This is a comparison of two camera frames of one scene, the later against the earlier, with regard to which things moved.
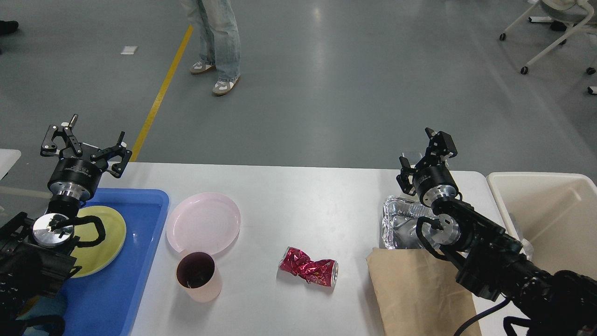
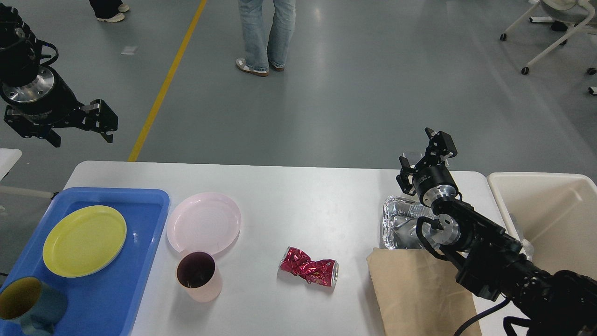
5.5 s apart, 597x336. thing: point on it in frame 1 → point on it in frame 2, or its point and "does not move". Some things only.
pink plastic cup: (197, 275) does not move
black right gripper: (435, 182) does not move
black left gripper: (77, 177) → (48, 99)
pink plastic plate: (204, 222) does not move
